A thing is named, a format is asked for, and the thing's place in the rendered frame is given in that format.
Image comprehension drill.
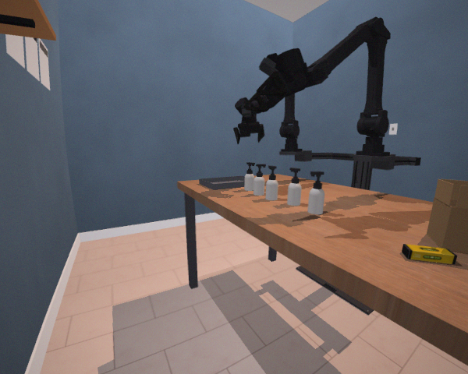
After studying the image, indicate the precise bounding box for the white pump bottle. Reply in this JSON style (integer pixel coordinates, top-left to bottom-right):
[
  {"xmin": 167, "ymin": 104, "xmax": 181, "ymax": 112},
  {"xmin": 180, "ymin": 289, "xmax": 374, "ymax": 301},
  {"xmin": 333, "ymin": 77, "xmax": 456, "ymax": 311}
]
[
  {"xmin": 287, "ymin": 168, "xmax": 302, "ymax": 206},
  {"xmin": 265, "ymin": 166, "xmax": 278, "ymax": 200},
  {"xmin": 307, "ymin": 171, "xmax": 324, "ymax": 214},
  {"xmin": 244, "ymin": 162, "xmax": 255, "ymax": 191},
  {"xmin": 253, "ymin": 164, "xmax": 266, "ymax": 196}
]

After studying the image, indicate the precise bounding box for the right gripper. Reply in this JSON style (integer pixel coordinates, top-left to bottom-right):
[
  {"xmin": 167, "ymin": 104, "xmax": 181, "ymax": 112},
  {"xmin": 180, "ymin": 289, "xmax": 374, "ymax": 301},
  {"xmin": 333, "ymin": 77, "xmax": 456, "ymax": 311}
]
[{"xmin": 233, "ymin": 122, "xmax": 264, "ymax": 144}]

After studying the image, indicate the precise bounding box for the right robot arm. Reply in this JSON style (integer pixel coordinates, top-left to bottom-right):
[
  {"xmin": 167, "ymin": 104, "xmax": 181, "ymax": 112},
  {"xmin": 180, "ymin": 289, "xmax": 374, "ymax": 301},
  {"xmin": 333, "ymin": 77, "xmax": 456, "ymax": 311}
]
[{"xmin": 235, "ymin": 94, "xmax": 303, "ymax": 152}]

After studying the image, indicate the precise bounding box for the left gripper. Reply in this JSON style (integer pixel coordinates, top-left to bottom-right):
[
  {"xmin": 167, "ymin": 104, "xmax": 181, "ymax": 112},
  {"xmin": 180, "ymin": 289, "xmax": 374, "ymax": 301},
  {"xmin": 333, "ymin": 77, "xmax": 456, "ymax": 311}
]
[{"xmin": 244, "ymin": 70, "xmax": 296, "ymax": 112}]

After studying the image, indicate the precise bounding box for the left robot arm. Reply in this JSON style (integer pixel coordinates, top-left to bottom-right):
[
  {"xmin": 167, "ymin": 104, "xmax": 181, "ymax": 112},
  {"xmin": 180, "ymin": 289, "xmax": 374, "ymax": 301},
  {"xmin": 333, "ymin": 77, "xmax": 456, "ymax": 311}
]
[{"xmin": 259, "ymin": 17, "xmax": 391, "ymax": 157}]

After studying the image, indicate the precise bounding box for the brown cardboard box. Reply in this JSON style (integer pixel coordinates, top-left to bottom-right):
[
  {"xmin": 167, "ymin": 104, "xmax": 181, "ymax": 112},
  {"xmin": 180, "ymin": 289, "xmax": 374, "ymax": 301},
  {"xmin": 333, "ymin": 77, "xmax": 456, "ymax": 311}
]
[{"xmin": 427, "ymin": 180, "xmax": 468, "ymax": 254}]

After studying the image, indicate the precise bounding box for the yellow pocket level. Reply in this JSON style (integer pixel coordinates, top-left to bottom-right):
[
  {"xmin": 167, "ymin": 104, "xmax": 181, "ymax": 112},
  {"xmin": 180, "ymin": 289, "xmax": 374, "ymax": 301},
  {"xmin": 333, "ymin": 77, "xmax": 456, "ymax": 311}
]
[{"xmin": 402, "ymin": 244, "xmax": 457, "ymax": 264}]

